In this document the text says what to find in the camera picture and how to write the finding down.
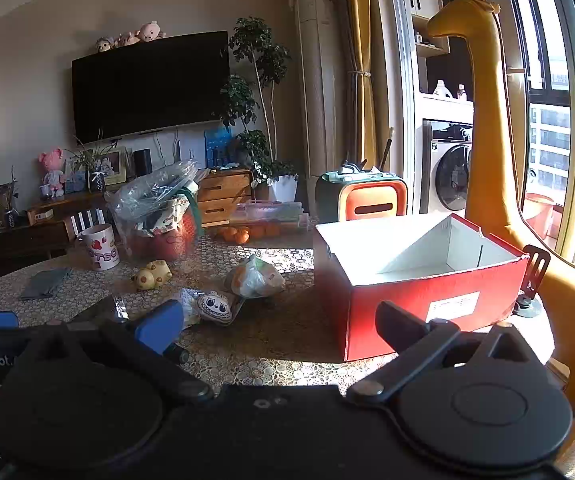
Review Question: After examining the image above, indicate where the blue printed box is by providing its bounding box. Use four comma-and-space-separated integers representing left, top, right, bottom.
204, 127, 233, 169

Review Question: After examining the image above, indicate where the green and orange storage stool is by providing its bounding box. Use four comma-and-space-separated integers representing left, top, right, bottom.
315, 169, 409, 224

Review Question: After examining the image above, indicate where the black cylinder speaker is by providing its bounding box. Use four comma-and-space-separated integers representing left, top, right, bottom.
133, 148, 153, 179

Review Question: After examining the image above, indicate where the pink plush toy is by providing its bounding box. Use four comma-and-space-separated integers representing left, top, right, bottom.
138, 20, 167, 44

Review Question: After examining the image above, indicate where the white mug with red print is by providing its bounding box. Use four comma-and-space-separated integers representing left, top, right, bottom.
76, 223, 121, 272

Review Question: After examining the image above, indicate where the silver washing machine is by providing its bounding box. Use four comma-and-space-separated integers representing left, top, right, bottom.
421, 118, 475, 217

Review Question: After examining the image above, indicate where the wooden drawer cabinet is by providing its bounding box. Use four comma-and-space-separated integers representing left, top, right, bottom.
196, 168, 253, 227

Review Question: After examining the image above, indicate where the white plant pot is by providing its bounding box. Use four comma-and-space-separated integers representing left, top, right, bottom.
270, 173, 299, 204

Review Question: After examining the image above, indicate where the orange bucket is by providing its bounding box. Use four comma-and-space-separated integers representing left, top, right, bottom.
522, 192, 556, 241

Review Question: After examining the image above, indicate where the large clear bag of goods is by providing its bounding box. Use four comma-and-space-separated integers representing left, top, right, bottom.
106, 159, 204, 264

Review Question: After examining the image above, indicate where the white slatted chair back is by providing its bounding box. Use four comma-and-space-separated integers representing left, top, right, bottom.
64, 208, 106, 241

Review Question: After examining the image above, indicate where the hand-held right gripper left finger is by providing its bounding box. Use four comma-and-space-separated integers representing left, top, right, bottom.
12, 300, 215, 404

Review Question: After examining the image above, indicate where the white skull-face plush pouch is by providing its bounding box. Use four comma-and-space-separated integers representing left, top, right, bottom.
196, 290, 236, 326

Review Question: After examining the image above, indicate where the small clear wrapper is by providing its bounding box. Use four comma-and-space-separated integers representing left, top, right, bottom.
176, 287, 203, 331

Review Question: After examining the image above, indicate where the clear plastic storage case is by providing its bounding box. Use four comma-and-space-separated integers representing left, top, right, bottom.
229, 200, 311, 234

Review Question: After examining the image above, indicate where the clear plastic bag with orange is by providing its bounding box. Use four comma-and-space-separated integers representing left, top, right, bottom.
224, 253, 287, 300

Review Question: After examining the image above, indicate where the white wall cabinet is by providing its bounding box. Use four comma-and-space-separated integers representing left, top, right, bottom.
396, 0, 451, 59

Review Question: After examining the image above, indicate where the black phone stand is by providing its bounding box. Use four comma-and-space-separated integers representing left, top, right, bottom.
513, 244, 552, 319

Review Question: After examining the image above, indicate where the dark wooden console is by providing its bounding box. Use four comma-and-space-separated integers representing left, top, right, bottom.
0, 189, 114, 277

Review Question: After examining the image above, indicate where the yellow pig toy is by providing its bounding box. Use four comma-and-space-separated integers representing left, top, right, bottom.
132, 259, 173, 292

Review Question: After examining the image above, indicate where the framed photo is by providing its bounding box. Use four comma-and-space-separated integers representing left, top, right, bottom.
94, 147, 128, 186

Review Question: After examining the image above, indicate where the pink doll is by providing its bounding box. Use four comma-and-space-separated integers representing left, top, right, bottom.
38, 148, 67, 199

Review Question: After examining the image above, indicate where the grey cloth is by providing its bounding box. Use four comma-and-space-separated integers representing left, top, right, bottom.
19, 268, 73, 301

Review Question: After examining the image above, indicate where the cream floor air conditioner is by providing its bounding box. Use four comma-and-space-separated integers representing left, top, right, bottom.
288, 0, 347, 222

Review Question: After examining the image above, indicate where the yellow curtain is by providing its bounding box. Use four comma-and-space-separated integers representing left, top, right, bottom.
342, 0, 379, 167

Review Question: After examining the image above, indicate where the white cardboard box red rim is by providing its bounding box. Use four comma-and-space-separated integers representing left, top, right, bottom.
313, 212, 532, 363

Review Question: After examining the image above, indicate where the long-handled brush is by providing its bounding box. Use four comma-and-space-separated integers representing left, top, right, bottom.
379, 127, 395, 171

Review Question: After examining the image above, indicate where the black wall television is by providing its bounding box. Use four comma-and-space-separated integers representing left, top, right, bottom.
71, 30, 231, 145

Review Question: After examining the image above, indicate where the lace-covered desktop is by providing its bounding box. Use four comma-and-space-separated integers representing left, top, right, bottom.
0, 227, 573, 461

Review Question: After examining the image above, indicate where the yellow giraffe seat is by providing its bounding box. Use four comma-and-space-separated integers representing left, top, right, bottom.
427, 0, 575, 416

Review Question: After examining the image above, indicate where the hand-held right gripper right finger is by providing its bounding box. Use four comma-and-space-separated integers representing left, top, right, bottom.
346, 300, 549, 405

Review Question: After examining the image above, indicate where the tall green potted plant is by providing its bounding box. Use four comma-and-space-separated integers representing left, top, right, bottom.
214, 16, 299, 196

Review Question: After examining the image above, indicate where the glass balcony window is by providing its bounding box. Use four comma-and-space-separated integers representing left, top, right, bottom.
506, 0, 575, 282

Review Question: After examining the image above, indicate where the white wrapper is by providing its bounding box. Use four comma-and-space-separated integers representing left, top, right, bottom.
110, 294, 131, 321

